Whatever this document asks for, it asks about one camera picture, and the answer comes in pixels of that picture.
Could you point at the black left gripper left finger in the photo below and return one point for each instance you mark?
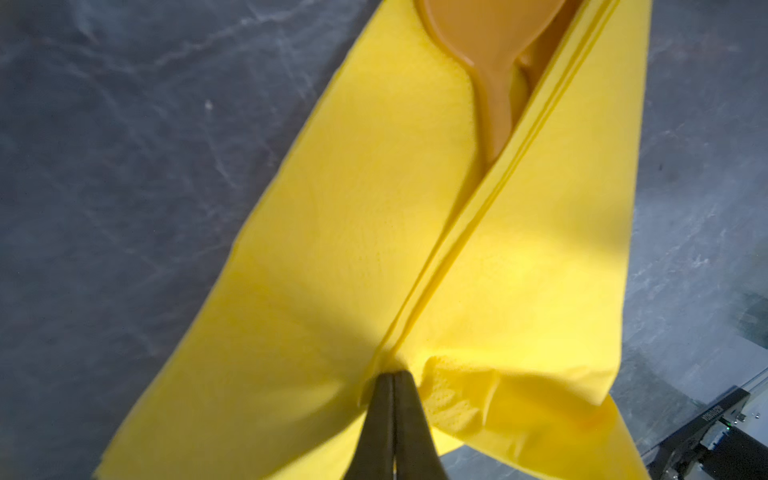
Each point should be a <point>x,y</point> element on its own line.
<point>374,457</point>

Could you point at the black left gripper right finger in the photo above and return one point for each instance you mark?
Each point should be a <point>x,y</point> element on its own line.
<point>415,455</point>

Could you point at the yellow paper napkin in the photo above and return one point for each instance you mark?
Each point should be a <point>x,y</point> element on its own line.
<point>385,242</point>

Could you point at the orange plastic spoon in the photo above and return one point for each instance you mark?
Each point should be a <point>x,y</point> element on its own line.
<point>486,38</point>

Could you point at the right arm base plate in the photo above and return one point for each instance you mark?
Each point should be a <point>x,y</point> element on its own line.
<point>727,441</point>

